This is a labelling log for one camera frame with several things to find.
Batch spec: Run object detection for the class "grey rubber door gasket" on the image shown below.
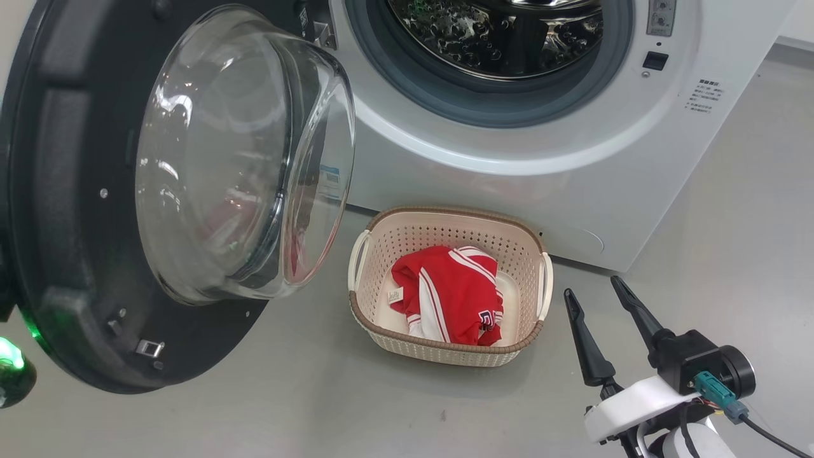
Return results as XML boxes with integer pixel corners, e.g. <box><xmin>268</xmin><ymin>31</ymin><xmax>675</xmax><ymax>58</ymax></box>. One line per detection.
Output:
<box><xmin>343</xmin><ymin>0</ymin><xmax>635</xmax><ymax>129</ymax></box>

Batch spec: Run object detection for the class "grey warning sticker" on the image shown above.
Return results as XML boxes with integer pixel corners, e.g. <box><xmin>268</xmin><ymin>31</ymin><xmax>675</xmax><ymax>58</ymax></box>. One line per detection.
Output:
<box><xmin>647</xmin><ymin>0</ymin><xmax>677</xmax><ymax>37</ymax></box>

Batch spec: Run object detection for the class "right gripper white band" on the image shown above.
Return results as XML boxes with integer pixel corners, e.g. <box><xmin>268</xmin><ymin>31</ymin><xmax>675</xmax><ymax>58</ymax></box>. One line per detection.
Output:
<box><xmin>563</xmin><ymin>275</ymin><xmax>757</xmax><ymax>458</ymax></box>

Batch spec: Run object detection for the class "steel washing drum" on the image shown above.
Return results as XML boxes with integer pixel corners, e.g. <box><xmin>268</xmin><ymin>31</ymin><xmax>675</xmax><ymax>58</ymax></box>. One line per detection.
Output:
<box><xmin>388</xmin><ymin>0</ymin><xmax>605</xmax><ymax>80</ymax></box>

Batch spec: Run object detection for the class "right camera cable teal plug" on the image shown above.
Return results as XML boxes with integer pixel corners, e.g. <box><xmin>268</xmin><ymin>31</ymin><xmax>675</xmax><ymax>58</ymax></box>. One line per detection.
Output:
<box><xmin>693</xmin><ymin>371</ymin><xmax>814</xmax><ymax>458</ymax></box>

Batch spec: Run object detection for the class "white front-load washing machine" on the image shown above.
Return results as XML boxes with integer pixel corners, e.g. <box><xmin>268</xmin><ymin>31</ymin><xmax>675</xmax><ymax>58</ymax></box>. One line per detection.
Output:
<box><xmin>299</xmin><ymin>0</ymin><xmax>799</xmax><ymax>273</ymax></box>

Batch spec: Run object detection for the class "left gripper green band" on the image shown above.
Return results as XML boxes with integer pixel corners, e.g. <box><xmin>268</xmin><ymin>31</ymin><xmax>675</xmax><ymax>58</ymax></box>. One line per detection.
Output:
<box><xmin>0</xmin><ymin>336</ymin><xmax>37</xmax><ymax>409</ymax></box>

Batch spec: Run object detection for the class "red white knit garment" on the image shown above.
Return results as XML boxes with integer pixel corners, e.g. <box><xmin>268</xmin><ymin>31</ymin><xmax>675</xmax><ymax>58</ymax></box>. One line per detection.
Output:
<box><xmin>389</xmin><ymin>246</ymin><xmax>504</xmax><ymax>347</ymax></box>

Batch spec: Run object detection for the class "cream perforated laundry basket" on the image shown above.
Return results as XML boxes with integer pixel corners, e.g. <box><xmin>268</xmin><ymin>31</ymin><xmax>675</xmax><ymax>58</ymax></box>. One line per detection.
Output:
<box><xmin>348</xmin><ymin>205</ymin><xmax>554</xmax><ymax>368</ymax></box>

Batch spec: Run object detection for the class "blue energy label sticker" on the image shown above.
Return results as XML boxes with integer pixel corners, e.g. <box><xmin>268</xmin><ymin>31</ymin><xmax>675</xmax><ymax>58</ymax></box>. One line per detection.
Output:
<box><xmin>318</xmin><ymin>164</ymin><xmax>342</xmax><ymax>203</ymax></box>

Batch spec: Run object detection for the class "black washing machine door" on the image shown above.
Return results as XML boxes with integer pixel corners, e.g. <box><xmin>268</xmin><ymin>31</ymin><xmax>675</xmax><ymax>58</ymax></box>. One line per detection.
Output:
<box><xmin>0</xmin><ymin>0</ymin><xmax>357</xmax><ymax>395</ymax></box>

